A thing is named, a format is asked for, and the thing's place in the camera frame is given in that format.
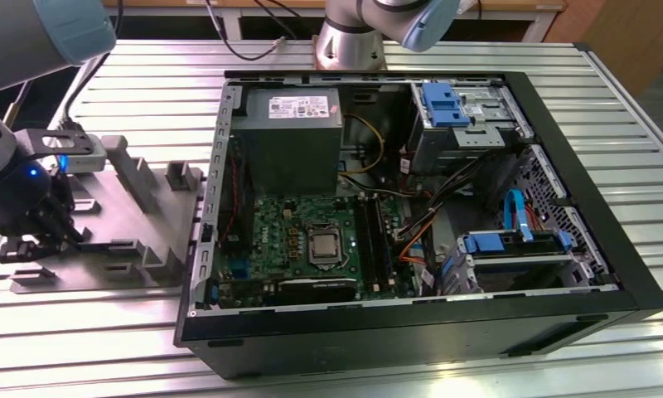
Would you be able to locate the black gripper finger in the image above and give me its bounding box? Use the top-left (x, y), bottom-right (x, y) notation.
top-left (0, 234), bottom-right (63, 265)
top-left (60, 215), bottom-right (87, 246)

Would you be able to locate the green RAM stick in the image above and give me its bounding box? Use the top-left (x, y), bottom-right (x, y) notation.
top-left (76, 240), bottom-right (144, 253)

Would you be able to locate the grey parts rack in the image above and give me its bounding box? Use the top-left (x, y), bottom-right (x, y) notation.
top-left (9, 134), bottom-right (209, 295)

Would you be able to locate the green motherboard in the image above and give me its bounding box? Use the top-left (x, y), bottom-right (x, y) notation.
top-left (215, 194), bottom-right (421, 310)

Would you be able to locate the grey power supply unit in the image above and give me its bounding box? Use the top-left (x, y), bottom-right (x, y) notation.
top-left (231, 85), bottom-right (345, 198)

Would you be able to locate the silver CPU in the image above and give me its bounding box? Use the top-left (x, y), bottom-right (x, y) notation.
top-left (311, 234), bottom-right (341, 258)

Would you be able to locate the black graphics card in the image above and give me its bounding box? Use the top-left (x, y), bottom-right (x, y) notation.
top-left (276, 276), bottom-right (361, 306)

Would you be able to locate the CPU socket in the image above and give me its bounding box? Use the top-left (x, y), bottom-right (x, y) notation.
top-left (303, 223), bottom-right (351, 271)

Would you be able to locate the black open PC case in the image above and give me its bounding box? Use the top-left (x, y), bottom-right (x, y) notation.
top-left (173, 69), bottom-right (663, 381)

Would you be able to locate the blue disk carrier with disk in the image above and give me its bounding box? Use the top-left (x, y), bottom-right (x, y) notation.
top-left (462, 231), bottom-right (576, 256)

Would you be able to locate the metal drive cage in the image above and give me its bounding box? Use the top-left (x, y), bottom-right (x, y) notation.
top-left (408, 80), bottom-right (536, 173)

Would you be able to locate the white framed wooden desk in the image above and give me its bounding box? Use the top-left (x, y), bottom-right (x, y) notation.
top-left (101, 0), bottom-right (566, 42)

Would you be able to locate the brown wooden cabinet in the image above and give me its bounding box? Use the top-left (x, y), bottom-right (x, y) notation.
top-left (544, 0), bottom-right (663, 99)

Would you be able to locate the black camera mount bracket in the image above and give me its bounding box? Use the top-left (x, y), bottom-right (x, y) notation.
top-left (16, 128), bottom-right (89, 161)

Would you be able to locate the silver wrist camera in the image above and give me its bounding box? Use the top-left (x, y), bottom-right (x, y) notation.
top-left (60, 138), bottom-right (111, 174)

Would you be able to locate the black camera cable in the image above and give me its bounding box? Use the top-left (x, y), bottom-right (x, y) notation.
top-left (59, 0), bottom-right (127, 130)

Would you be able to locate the red wire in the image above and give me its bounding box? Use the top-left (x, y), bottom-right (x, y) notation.
top-left (229, 157), bottom-right (244, 237)

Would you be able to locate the loose cable with plug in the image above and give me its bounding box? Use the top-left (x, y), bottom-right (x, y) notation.
top-left (204, 0), bottom-right (300, 61)

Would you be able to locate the yellow wire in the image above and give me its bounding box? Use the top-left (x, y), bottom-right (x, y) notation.
top-left (341, 114), bottom-right (388, 175)

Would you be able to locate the orange wire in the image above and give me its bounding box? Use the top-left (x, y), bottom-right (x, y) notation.
top-left (397, 215), bottom-right (438, 265)

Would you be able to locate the blue flat data wire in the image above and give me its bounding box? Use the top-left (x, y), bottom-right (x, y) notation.
top-left (502, 188), bottom-right (536, 244)

